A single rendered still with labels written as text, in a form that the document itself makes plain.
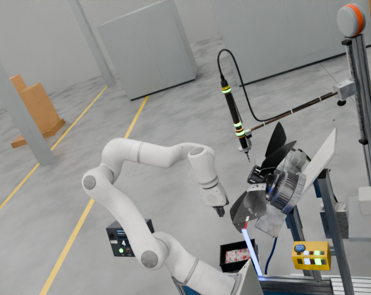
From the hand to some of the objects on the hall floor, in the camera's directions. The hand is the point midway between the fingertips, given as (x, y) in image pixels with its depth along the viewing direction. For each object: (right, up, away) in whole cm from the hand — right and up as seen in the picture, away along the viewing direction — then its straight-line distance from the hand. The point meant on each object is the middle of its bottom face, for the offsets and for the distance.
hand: (220, 211), depth 162 cm
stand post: (+80, -87, +104) cm, 157 cm away
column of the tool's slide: (+132, -67, +102) cm, 180 cm away
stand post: (+100, -84, +93) cm, 160 cm away
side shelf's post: (+118, -83, +81) cm, 166 cm away
